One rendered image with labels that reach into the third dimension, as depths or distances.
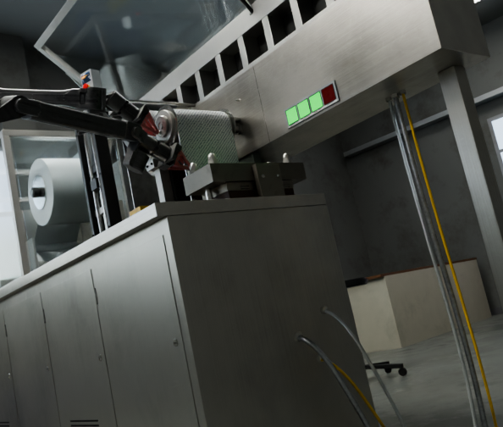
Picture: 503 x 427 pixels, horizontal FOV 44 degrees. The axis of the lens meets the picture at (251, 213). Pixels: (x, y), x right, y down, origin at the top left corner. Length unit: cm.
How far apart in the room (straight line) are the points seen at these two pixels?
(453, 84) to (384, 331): 443
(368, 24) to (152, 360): 118
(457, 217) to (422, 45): 642
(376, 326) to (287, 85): 428
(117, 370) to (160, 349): 30
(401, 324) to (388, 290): 35
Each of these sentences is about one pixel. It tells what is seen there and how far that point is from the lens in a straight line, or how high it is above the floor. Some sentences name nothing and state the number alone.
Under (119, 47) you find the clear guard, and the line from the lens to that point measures 294.
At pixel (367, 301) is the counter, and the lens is 625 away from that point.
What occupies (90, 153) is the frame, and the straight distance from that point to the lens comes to 250.
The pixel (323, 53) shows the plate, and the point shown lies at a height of 132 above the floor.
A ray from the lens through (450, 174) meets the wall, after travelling 824.
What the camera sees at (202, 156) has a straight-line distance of 219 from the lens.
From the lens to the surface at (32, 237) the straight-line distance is 297.
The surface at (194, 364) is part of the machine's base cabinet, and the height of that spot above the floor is 45.
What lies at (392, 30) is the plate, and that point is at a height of 126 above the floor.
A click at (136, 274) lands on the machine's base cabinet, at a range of 190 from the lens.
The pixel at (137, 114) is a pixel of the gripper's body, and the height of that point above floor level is 128.
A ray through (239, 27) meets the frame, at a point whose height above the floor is 161.
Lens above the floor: 54
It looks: 9 degrees up
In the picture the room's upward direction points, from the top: 12 degrees counter-clockwise
